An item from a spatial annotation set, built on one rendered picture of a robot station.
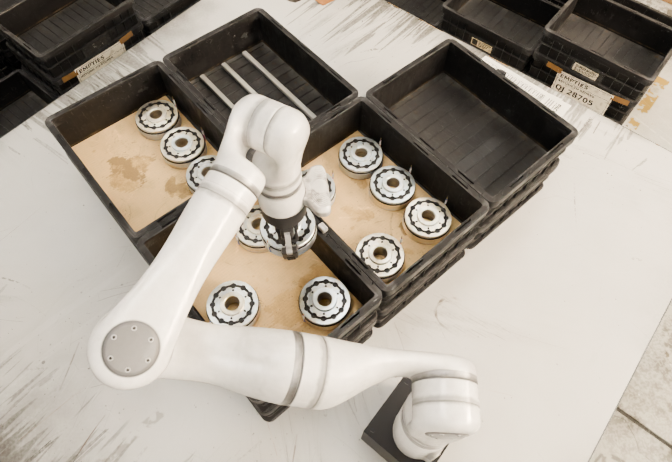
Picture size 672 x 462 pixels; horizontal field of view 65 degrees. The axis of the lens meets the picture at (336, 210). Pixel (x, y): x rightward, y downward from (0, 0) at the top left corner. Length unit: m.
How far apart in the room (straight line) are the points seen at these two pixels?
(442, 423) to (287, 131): 0.42
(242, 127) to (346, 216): 0.54
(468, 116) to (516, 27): 1.05
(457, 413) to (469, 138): 0.77
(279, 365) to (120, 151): 0.84
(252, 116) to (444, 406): 0.45
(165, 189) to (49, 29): 1.18
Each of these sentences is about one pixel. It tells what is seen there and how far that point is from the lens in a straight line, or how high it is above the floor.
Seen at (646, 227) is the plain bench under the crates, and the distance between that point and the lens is 1.54.
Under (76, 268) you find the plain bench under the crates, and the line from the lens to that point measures 1.40.
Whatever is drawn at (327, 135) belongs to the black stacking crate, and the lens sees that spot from 1.24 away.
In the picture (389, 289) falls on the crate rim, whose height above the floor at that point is 0.93.
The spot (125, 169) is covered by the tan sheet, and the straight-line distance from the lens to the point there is 1.33.
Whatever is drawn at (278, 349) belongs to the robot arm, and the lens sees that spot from 0.67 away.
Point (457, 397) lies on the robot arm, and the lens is 0.76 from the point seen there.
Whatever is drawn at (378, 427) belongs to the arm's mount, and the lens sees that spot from 1.07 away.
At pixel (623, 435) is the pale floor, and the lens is 2.10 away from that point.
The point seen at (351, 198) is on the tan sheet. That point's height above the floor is 0.83.
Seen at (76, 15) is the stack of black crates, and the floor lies 0.49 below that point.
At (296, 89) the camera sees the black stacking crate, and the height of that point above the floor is 0.83.
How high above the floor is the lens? 1.85
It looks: 59 degrees down
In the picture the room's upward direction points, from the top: 2 degrees clockwise
